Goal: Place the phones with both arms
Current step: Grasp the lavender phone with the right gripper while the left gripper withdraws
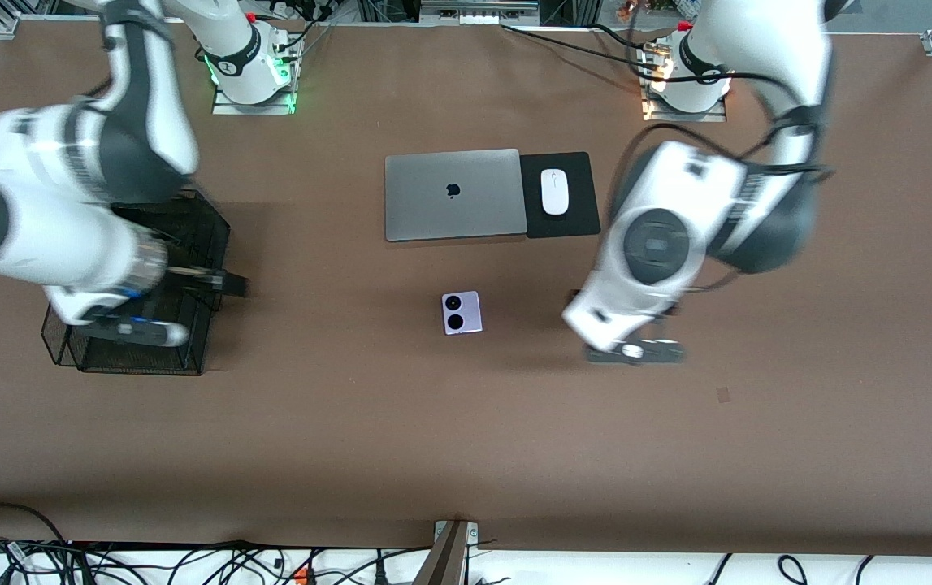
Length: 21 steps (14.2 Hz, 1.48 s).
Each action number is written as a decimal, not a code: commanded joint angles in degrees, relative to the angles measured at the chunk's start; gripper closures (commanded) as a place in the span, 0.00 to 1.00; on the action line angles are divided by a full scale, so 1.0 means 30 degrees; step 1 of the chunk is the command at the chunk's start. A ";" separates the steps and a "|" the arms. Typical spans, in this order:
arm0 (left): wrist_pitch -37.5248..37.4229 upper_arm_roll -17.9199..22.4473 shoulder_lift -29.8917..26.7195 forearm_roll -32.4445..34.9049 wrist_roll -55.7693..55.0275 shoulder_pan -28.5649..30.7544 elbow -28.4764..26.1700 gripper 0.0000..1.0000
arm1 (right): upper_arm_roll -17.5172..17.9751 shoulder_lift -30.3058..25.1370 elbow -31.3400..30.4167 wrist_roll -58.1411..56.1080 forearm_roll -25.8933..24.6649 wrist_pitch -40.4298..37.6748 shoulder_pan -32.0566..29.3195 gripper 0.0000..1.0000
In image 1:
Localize lavender flip phone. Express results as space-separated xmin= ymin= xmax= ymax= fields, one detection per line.
xmin=440 ymin=290 xmax=483 ymax=336

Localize black mouse pad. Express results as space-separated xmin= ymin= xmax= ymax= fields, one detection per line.
xmin=519 ymin=151 xmax=602 ymax=240

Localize white computer mouse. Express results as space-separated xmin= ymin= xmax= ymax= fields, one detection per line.
xmin=540 ymin=168 xmax=570 ymax=216

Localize silver closed laptop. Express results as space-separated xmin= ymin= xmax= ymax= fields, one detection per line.
xmin=384 ymin=148 xmax=528 ymax=243

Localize grey power strip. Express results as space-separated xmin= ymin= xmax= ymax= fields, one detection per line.
xmin=420 ymin=0 xmax=540 ymax=27

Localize black wire mesh organizer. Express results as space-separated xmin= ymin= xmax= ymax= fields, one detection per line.
xmin=41 ymin=186 xmax=231 ymax=376

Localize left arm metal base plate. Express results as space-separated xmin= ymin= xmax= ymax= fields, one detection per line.
xmin=638 ymin=41 xmax=728 ymax=123

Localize thick black floor cable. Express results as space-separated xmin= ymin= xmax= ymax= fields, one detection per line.
xmin=0 ymin=502 xmax=70 ymax=545

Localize short black table cable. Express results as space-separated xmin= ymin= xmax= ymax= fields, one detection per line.
xmin=590 ymin=23 xmax=663 ymax=48

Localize long black table cable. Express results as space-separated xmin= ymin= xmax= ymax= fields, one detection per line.
xmin=501 ymin=23 xmax=661 ymax=67

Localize grey metal table bracket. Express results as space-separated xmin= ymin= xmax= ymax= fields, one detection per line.
xmin=413 ymin=520 xmax=480 ymax=585

